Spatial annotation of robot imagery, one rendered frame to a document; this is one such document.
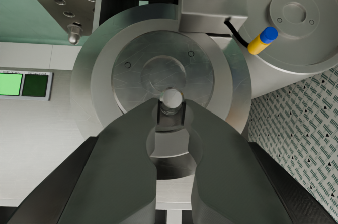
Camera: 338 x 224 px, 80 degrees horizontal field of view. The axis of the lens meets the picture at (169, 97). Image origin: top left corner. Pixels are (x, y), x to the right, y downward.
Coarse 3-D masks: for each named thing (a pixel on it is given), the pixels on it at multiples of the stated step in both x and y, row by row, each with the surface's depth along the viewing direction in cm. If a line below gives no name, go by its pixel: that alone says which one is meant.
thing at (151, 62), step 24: (144, 48) 15; (168, 48) 15; (192, 48) 15; (120, 72) 14; (144, 72) 15; (168, 72) 15; (192, 72) 15; (120, 96) 14; (144, 96) 14; (192, 96) 14; (168, 120) 14
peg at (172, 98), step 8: (168, 88) 12; (176, 88) 12; (160, 96) 12; (168, 96) 11; (176, 96) 11; (160, 104) 12; (168, 104) 11; (176, 104) 11; (168, 112) 12; (176, 112) 13
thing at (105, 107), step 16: (128, 32) 17; (144, 32) 17; (192, 32) 17; (112, 48) 17; (208, 48) 17; (96, 64) 16; (112, 64) 16; (224, 64) 17; (96, 80) 16; (224, 80) 17; (96, 96) 16; (112, 96) 16; (224, 96) 16; (96, 112) 16; (112, 112) 16; (224, 112) 16; (160, 144) 15; (176, 144) 15
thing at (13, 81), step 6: (0, 78) 48; (6, 78) 48; (12, 78) 48; (18, 78) 48; (0, 84) 48; (6, 84) 48; (12, 84) 48; (18, 84) 48; (0, 90) 48; (6, 90) 48; (12, 90) 48; (18, 90) 48
